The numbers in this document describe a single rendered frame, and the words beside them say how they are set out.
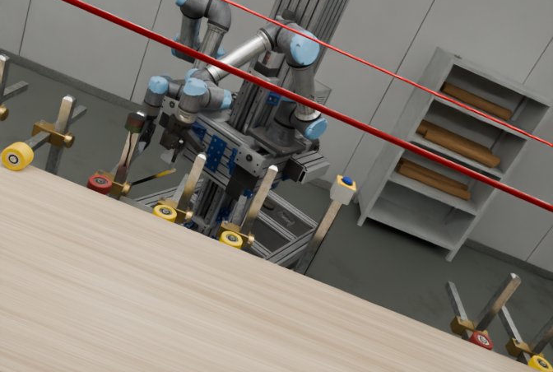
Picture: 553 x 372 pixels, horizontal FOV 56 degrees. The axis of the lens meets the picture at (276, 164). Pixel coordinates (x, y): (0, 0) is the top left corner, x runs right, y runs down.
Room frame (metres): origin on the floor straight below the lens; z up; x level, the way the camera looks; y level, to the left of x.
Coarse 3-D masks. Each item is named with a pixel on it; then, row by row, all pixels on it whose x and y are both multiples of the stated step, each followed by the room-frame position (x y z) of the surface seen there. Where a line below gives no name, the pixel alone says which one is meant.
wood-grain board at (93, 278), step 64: (0, 192) 1.27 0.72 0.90; (64, 192) 1.40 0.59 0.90; (0, 256) 1.03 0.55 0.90; (64, 256) 1.13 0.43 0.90; (128, 256) 1.24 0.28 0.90; (192, 256) 1.38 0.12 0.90; (256, 256) 1.53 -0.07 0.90; (0, 320) 0.85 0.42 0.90; (64, 320) 0.93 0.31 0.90; (128, 320) 1.02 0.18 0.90; (192, 320) 1.11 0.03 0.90; (256, 320) 1.22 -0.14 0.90; (320, 320) 1.35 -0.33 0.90; (384, 320) 1.50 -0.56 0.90
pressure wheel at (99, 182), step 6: (96, 174) 1.56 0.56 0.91; (90, 180) 1.51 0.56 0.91; (96, 180) 1.54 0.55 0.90; (102, 180) 1.54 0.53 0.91; (108, 180) 1.56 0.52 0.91; (90, 186) 1.50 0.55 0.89; (96, 186) 1.50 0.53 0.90; (102, 186) 1.51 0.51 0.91; (108, 186) 1.53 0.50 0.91; (102, 192) 1.51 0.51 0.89; (108, 192) 1.53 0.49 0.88
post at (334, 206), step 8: (328, 208) 1.70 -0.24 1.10; (336, 208) 1.70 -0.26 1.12; (328, 216) 1.70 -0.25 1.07; (320, 224) 1.70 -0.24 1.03; (328, 224) 1.70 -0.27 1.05; (320, 232) 1.70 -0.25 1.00; (312, 240) 1.70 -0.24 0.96; (320, 240) 1.70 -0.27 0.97; (312, 248) 1.70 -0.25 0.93; (304, 256) 1.70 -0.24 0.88; (312, 256) 1.70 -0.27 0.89; (304, 264) 1.70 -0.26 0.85; (304, 272) 1.72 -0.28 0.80
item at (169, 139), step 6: (174, 120) 1.71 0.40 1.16; (168, 126) 1.73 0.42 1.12; (174, 126) 1.73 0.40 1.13; (180, 126) 1.73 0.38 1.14; (186, 126) 1.71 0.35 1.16; (168, 132) 1.72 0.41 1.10; (174, 132) 1.73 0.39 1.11; (162, 138) 1.71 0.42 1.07; (168, 138) 1.71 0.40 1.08; (174, 138) 1.71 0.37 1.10; (180, 138) 1.71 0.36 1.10; (162, 144) 1.70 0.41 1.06; (168, 144) 1.71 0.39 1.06; (174, 144) 1.71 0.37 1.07; (180, 150) 1.71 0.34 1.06
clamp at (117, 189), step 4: (96, 172) 1.64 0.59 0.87; (104, 172) 1.66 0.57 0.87; (108, 176) 1.64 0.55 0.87; (112, 176) 1.66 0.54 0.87; (112, 180) 1.63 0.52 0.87; (112, 184) 1.62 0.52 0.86; (116, 184) 1.62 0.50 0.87; (120, 184) 1.63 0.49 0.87; (124, 184) 1.64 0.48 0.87; (128, 184) 1.65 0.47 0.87; (112, 188) 1.62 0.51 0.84; (116, 188) 1.62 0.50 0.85; (120, 188) 1.63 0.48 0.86; (124, 188) 1.63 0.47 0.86; (128, 188) 1.64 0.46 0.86; (112, 192) 1.62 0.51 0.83; (116, 192) 1.63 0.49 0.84; (120, 192) 1.63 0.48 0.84; (124, 192) 1.63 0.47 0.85; (128, 192) 1.65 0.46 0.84; (120, 196) 1.63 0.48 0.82; (124, 196) 1.63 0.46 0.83
